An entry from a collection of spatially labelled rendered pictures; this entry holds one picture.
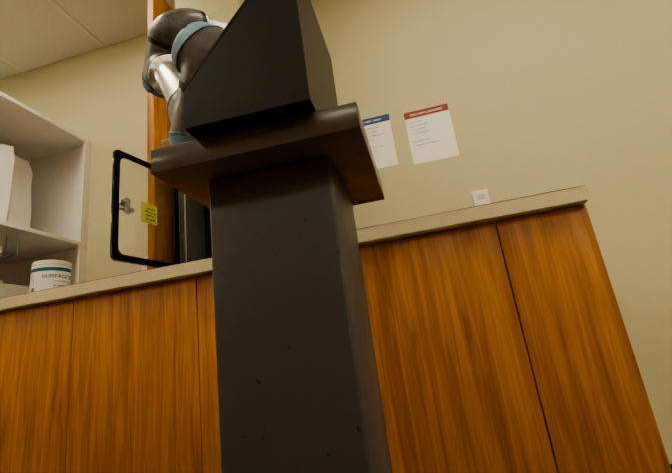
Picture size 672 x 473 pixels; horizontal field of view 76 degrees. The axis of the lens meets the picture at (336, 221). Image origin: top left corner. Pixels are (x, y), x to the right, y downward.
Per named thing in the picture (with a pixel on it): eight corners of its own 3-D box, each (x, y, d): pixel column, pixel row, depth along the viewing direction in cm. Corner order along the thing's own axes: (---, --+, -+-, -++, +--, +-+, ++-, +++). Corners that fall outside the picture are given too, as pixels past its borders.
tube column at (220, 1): (206, 136, 210) (200, -12, 238) (267, 120, 204) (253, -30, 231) (176, 110, 187) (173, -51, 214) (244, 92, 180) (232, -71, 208)
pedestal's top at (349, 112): (360, 126, 58) (356, 101, 59) (150, 174, 63) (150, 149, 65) (385, 199, 88) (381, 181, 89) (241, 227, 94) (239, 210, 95)
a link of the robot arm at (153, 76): (185, 88, 82) (144, 30, 121) (171, 159, 88) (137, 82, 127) (244, 101, 89) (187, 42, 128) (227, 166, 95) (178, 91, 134)
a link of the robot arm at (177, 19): (147, -12, 115) (290, 34, 149) (141, 30, 119) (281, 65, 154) (164, -2, 108) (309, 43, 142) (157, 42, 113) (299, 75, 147)
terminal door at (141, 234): (180, 271, 163) (178, 175, 175) (111, 259, 136) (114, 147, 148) (178, 271, 164) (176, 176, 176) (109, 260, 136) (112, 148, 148)
